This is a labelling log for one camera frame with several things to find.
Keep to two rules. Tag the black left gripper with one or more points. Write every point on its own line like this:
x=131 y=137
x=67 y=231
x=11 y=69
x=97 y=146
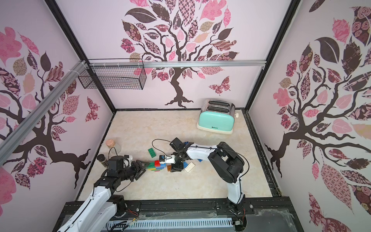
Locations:
x=140 y=167

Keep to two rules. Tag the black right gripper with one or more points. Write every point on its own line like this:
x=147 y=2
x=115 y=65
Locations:
x=176 y=161

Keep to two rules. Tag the dark green brick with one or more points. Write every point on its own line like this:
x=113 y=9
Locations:
x=151 y=166
x=152 y=153

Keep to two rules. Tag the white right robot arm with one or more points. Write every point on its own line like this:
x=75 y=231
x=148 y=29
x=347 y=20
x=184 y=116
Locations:
x=227 y=163

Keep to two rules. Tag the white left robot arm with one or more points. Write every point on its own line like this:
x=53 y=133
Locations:
x=102 y=204

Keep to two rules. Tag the white lego plate brick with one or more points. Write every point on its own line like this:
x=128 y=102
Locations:
x=190 y=166

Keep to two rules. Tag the cork stoppered glass bottle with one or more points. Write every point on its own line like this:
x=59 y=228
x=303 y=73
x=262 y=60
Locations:
x=114 y=147

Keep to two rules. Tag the small dark labelled bottle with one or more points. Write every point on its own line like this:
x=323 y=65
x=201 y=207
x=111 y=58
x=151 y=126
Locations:
x=103 y=160

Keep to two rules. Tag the mint green toaster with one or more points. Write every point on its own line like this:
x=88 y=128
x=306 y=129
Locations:
x=217 y=116

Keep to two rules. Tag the white vented base strip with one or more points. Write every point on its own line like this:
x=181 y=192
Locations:
x=163 y=224

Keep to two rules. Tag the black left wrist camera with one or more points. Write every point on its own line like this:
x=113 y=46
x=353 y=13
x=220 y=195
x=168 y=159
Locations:
x=117 y=165

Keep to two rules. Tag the black wire basket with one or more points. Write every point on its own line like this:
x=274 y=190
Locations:
x=114 y=74

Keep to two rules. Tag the aluminium rail back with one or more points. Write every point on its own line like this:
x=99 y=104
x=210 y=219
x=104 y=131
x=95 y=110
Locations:
x=179 y=64

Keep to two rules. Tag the aluminium rail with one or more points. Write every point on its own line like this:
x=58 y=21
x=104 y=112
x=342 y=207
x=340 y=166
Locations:
x=179 y=64
x=25 y=127

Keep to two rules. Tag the aluminium rail left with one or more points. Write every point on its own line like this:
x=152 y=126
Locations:
x=25 y=127

